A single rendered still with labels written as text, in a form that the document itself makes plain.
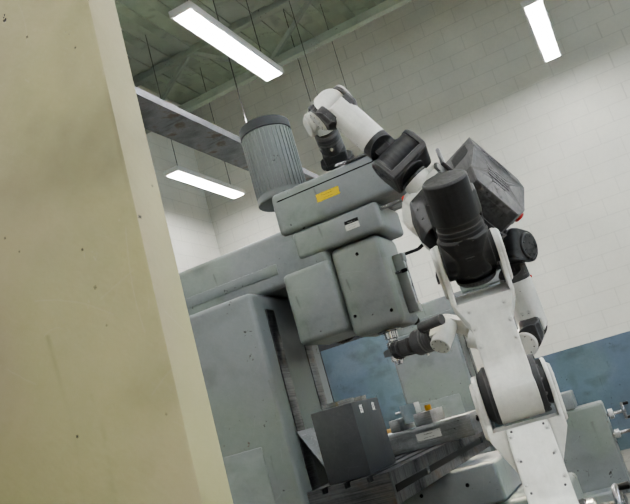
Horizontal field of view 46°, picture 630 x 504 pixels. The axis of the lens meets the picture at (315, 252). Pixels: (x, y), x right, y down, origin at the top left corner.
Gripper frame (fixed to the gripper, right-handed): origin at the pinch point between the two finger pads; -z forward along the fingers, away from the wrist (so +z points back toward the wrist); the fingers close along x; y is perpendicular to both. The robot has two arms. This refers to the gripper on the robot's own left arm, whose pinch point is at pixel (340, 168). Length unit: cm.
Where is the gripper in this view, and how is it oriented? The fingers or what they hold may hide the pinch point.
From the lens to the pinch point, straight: 271.7
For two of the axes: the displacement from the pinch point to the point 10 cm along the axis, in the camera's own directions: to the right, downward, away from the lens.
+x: 9.4, -3.1, -1.4
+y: -1.3, -7.2, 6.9
